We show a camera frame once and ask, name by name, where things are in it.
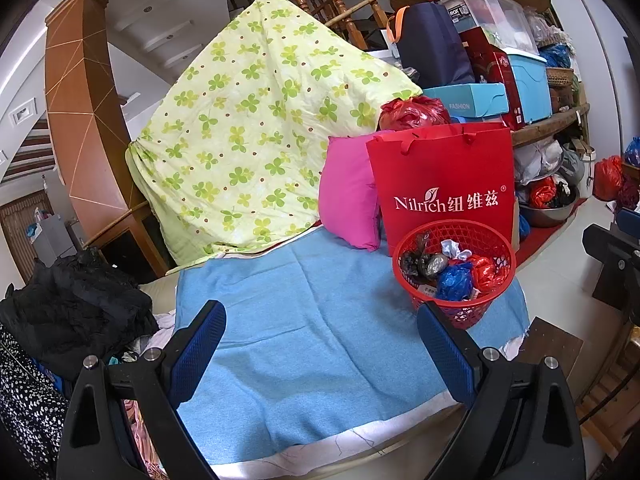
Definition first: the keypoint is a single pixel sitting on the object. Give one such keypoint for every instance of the red floor mat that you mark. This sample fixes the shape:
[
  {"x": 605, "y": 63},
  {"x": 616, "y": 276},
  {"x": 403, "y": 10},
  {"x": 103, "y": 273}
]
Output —
[{"x": 540, "y": 240}]

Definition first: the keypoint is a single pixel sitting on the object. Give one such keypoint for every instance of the wooden shelf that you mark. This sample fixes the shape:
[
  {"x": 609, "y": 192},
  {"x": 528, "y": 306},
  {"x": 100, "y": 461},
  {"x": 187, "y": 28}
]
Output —
[{"x": 550, "y": 125}]

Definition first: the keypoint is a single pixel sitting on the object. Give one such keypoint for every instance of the pink pillow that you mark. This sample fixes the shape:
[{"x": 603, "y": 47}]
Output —
[{"x": 345, "y": 195}]

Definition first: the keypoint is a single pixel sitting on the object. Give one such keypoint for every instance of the large red plastic sack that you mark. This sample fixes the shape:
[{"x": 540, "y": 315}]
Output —
[{"x": 607, "y": 180}]

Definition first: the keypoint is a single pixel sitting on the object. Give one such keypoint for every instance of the black plastic bag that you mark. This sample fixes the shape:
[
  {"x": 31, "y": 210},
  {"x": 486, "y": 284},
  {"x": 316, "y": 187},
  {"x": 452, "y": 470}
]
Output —
[{"x": 412, "y": 262}]

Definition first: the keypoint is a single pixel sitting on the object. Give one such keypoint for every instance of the brown woven door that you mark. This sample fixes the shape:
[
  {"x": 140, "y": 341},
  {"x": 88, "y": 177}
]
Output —
[{"x": 12, "y": 240}]

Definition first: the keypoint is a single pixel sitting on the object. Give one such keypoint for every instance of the light blue towel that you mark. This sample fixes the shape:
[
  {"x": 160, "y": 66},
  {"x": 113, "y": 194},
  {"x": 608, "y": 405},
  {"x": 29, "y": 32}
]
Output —
[{"x": 310, "y": 335}]

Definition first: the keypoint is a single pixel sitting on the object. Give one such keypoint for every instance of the white paper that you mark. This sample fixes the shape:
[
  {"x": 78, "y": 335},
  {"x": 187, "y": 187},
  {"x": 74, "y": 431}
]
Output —
[{"x": 452, "y": 250}]

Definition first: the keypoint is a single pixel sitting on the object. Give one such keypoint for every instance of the light blue cardboard box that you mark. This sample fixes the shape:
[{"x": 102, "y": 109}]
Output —
[{"x": 470, "y": 97}]

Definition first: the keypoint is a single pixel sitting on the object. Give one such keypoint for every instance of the black jacket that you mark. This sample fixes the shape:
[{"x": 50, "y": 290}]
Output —
[{"x": 75, "y": 305}]

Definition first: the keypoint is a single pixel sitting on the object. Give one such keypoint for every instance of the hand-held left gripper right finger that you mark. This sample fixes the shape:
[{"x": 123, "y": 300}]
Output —
[{"x": 447, "y": 355}]

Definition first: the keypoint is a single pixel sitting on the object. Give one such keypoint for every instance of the grey cabinet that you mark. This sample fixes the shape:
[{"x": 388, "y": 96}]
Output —
[{"x": 50, "y": 240}]

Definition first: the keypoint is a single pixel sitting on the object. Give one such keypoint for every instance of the wooden chair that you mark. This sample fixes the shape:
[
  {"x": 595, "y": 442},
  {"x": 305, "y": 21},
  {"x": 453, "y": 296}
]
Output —
[{"x": 610, "y": 390}]

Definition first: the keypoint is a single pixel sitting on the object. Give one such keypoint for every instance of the light blue storage bin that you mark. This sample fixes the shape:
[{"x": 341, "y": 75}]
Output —
[{"x": 530, "y": 85}]

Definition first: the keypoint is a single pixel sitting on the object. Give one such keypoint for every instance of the green clover print quilt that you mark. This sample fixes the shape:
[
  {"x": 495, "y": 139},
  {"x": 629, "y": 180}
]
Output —
[{"x": 250, "y": 135}]

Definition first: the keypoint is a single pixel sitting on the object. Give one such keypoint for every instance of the red plastic bag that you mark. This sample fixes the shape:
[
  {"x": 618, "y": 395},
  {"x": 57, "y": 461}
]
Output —
[
  {"x": 485, "y": 270},
  {"x": 410, "y": 112}
]

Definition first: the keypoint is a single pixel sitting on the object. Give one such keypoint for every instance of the wicker basket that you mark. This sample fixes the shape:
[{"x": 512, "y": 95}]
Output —
[{"x": 560, "y": 77}]

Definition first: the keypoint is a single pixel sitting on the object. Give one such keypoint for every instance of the metal basin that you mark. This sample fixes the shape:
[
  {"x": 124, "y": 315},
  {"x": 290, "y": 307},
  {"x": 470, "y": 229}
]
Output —
[{"x": 545, "y": 215}]

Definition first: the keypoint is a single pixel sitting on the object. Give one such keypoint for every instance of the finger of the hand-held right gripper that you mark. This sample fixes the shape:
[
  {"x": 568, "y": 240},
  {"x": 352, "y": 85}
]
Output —
[{"x": 612, "y": 247}]

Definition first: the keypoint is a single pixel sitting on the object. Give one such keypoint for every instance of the clear plastic storage box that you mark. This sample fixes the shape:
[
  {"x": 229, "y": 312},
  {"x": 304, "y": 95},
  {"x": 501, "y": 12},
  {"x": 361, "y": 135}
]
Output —
[{"x": 500, "y": 15}]

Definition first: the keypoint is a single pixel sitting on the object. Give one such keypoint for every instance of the pink striped scarf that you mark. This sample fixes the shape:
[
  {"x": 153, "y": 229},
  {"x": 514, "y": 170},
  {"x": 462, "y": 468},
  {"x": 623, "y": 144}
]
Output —
[{"x": 140, "y": 430}]

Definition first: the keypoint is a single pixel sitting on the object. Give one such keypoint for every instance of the white sack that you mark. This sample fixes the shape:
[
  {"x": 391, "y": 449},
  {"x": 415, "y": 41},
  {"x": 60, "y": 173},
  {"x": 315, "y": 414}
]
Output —
[{"x": 537, "y": 160}]

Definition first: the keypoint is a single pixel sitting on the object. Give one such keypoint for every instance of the dark red box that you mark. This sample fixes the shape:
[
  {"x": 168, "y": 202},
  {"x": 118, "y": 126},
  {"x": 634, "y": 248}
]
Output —
[{"x": 495, "y": 70}]

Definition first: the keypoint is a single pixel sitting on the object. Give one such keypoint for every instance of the small red plastic sack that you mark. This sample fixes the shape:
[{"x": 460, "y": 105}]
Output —
[{"x": 542, "y": 192}]

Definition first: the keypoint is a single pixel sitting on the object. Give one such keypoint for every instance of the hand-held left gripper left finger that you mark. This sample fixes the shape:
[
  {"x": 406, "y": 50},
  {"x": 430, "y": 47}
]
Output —
[{"x": 197, "y": 355}]

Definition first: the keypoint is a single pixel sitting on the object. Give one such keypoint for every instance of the red paper shopping bag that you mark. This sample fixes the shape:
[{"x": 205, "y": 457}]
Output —
[{"x": 440, "y": 170}]

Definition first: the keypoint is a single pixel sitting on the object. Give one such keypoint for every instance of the blue plastic bag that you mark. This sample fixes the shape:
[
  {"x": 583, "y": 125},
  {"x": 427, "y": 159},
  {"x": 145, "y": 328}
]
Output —
[{"x": 455, "y": 282}]

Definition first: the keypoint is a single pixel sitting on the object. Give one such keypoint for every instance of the black white floral garment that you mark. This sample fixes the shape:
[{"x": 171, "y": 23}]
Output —
[{"x": 25, "y": 410}]

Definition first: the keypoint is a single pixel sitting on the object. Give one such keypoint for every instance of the tied red plastic bag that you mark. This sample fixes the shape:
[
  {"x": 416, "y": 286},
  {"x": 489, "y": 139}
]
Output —
[{"x": 410, "y": 112}]

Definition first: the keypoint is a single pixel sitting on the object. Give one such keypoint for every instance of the brown wooden board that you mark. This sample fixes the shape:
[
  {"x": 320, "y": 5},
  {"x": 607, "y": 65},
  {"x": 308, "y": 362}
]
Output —
[{"x": 555, "y": 350}]

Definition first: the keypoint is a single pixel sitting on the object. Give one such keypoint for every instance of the brown wooden cabinet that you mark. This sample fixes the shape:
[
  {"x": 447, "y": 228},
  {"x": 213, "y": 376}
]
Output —
[{"x": 80, "y": 110}]

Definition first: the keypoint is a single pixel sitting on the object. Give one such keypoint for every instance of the blue plastic sack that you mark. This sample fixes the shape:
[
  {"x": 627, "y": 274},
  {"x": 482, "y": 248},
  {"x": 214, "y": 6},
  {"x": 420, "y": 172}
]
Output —
[{"x": 555, "y": 55}]

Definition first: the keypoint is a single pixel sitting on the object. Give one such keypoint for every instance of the red plastic basket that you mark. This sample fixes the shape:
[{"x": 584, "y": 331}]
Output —
[{"x": 450, "y": 312}]

